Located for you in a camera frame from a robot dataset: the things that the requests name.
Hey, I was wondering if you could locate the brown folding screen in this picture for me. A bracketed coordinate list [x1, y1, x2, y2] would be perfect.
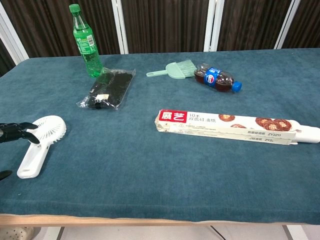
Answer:
[0, 0, 320, 78]

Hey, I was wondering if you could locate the green soda bottle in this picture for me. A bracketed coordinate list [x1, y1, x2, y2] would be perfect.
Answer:
[68, 3, 104, 78]

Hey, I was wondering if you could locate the teal tablecloth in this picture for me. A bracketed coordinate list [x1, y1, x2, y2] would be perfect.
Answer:
[0, 47, 320, 225]

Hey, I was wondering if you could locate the white handheld fan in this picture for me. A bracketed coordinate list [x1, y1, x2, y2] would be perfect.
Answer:
[16, 115, 68, 180]

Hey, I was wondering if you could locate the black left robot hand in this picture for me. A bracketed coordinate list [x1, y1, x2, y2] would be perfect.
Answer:
[0, 121, 41, 181]

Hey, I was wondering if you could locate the white baking paper roll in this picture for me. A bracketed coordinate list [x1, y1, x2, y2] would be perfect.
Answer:
[289, 124, 320, 146]

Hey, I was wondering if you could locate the mint green hand brush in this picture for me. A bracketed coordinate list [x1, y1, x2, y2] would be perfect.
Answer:
[146, 58, 199, 80]

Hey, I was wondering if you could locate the cola bottle with blue cap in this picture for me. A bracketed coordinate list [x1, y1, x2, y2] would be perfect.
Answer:
[193, 63, 243, 94]

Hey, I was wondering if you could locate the baking paper box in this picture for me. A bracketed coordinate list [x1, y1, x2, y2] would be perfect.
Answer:
[153, 108, 301, 147]

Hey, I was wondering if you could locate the black item in plastic bag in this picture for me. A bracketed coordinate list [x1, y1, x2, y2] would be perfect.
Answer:
[76, 66, 137, 111]

